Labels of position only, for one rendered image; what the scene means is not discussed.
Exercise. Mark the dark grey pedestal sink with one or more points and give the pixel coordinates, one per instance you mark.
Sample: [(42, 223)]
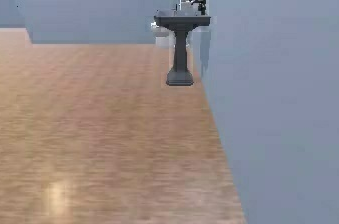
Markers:
[(180, 50)]

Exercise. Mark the black sink faucet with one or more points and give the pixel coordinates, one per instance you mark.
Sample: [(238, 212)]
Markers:
[(202, 6)]

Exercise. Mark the white toilet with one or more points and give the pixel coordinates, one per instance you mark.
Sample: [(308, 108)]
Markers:
[(162, 36)]

